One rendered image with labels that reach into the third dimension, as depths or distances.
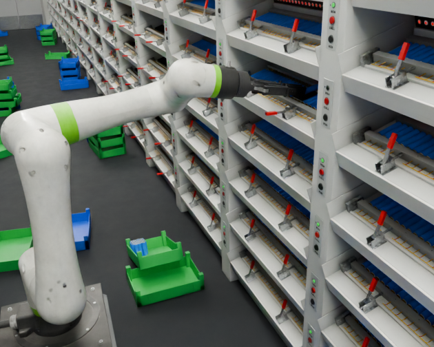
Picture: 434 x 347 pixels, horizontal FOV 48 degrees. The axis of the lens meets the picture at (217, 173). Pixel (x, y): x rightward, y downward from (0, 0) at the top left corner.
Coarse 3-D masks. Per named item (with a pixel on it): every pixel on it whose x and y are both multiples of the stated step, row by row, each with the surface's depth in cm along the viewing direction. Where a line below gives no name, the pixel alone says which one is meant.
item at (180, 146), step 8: (168, 0) 232; (168, 16) 235; (168, 24) 238; (168, 32) 240; (176, 32) 239; (184, 32) 241; (192, 32) 242; (176, 40) 241; (168, 48) 245; (168, 56) 248; (176, 112) 255; (184, 112) 257; (176, 136) 260; (176, 144) 263; (184, 144) 264; (176, 152) 266; (176, 160) 269; (184, 176) 271; (176, 184) 278; (184, 184) 273; (176, 192) 281; (176, 200) 285; (184, 208) 279
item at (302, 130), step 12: (264, 60) 184; (252, 72) 184; (300, 84) 164; (252, 96) 168; (252, 108) 167; (264, 108) 158; (276, 108) 155; (276, 120) 152; (288, 120) 145; (300, 120) 143; (288, 132) 147; (300, 132) 138; (312, 132) 135; (312, 144) 135
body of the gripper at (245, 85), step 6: (240, 72) 139; (246, 72) 140; (240, 78) 138; (246, 78) 139; (240, 84) 138; (246, 84) 139; (252, 84) 140; (258, 84) 141; (264, 84) 143; (240, 90) 139; (246, 90) 139; (252, 90) 140; (234, 96) 141; (240, 96) 141
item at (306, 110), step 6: (264, 96) 163; (276, 96) 158; (282, 96) 155; (288, 96) 153; (282, 102) 155; (288, 102) 151; (294, 102) 149; (300, 108) 145; (306, 108) 143; (312, 108) 142; (306, 114) 143; (312, 114) 140
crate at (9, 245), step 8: (0, 232) 255; (8, 232) 256; (16, 232) 257; (24, 232) 257; (0, 240) 255; (8, 240) 256; (16, 240) 256; (24, 240) 255; (32, 240) 248; (0, 248) 249; (8, 248) 249; (16, 248) 249; (24, 248) 249; (0, 256) 243; (8, 256) 242; (16, 256) 242; (0, 264) 230; (8, 264) 230; (16, 264) 231
